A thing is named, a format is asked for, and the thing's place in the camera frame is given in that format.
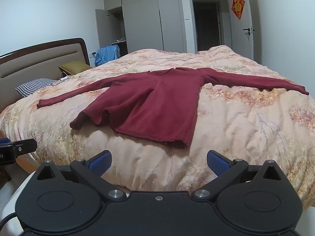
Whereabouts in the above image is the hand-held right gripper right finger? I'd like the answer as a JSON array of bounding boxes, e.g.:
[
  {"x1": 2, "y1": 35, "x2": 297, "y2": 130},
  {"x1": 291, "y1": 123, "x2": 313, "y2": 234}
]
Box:
[{"x1": 192, "y1": 150, "x2": 289, "y2": 201}]

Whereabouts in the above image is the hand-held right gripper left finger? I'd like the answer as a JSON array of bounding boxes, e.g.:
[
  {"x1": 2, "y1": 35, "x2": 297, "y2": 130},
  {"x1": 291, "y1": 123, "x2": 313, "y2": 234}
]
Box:
[{"x1": 30, "y1": 150, "x2": 127, "y2": 201}]

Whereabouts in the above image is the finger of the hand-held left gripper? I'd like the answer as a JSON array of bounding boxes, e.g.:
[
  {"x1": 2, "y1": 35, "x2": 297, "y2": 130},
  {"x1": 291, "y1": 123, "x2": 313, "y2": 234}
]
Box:
[{"x1": 13, "y1": 139, "x2": 37, "y2": 157}]

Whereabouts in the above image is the dark red sweater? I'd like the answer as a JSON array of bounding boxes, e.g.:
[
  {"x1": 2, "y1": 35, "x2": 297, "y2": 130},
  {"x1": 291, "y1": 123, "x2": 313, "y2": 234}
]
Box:
[{"x1": 36, "y1": 67, "x2": 310, "y2": 149}]

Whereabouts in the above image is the white cloth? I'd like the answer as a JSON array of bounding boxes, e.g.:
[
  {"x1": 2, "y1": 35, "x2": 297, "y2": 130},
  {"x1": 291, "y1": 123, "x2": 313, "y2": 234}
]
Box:
[{"x1": 0, "y1": 176, "x2": 35, "y2": 236}]

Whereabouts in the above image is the floral peach blanket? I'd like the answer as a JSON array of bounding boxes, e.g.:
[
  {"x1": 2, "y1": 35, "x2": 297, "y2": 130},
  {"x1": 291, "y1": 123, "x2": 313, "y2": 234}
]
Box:
[{"x1": 0, "y1": 45, "x2": 315, "y2": 209}]

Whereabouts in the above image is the houndstooth pillow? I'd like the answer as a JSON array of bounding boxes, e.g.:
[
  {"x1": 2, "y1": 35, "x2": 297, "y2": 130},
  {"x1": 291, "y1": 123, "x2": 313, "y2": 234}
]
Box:
[{"x1": 15, "y1": 78, "x2": 60, "y2": 98}]

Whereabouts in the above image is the beige upholstered bed headboard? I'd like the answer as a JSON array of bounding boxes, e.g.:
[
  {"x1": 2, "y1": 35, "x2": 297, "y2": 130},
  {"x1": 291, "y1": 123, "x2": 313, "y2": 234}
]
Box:
[{"x1": 0, "y1": 38, "x2": 90, "y2": 113}]

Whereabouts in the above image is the olive green pillow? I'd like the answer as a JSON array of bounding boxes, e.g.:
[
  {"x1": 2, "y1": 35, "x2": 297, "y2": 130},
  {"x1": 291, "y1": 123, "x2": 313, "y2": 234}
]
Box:
[{"x1": 58, "y1": 61, "x2": 93, "y2": 76}]

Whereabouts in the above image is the blue garment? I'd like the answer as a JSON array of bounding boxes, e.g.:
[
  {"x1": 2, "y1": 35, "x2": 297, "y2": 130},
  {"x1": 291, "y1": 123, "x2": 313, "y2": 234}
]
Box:
[{"x1": 94, "y1": 45, "x2": 121, "y2": 67}]

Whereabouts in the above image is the white room door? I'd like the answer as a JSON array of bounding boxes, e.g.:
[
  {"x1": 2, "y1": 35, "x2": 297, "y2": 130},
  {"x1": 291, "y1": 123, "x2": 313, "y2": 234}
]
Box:
[{"x1": 227, "y1": 0, "x2": 255, "y2": 61}]

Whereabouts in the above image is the grey wardrobe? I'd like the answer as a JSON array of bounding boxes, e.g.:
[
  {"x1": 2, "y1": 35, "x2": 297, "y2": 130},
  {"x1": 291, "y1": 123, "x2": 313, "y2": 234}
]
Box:
[{"x1": 95, "y1": 0, "x2": 185, "y2": 54}]

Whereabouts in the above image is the red diamond door decoration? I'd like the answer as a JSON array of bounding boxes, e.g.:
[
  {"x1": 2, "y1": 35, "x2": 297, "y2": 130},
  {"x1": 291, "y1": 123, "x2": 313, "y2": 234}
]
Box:
[{"x1": 231, "y1": 0, "x2": 246, "y2": 20}]

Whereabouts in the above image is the black cable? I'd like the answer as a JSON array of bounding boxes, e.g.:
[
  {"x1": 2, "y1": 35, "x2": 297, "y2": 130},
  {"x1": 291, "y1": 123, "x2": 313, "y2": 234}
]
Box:
[{"x1": 0, "y1": 215, "x2": 19, "y2": 228}]

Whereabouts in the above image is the white charger cable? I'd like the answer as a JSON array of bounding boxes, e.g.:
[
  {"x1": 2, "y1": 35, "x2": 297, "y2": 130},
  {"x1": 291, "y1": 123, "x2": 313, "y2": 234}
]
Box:
[{"x1": 52, "y1": 71, "x2": 70, "y2": 86}]

